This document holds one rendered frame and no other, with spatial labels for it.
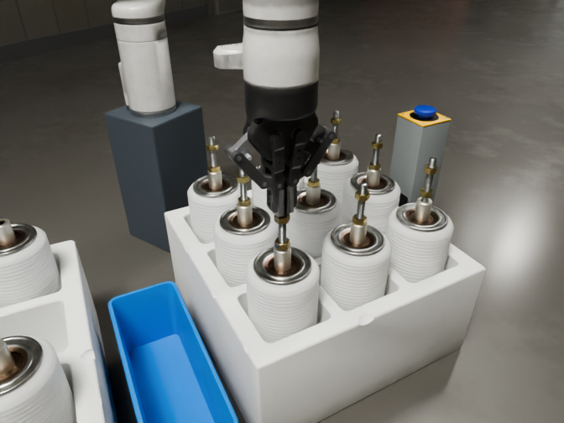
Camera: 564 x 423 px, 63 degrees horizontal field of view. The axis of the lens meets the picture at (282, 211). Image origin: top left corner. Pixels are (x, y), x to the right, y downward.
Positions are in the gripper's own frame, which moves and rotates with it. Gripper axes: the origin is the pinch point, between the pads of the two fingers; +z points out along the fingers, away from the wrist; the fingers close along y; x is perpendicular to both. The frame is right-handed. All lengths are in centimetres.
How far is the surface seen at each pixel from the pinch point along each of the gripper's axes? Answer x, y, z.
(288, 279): -2.9, -0.7, 10.0
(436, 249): -4.8, 22.7, 12.9
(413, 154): 16.7, 37.6, 10.2
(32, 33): 253, -15, 25
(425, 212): -1.2, 23.2, 8.8
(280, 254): -0.8, -0.7, 7.6
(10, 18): 248, -23, 16
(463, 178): 36, 79, 36
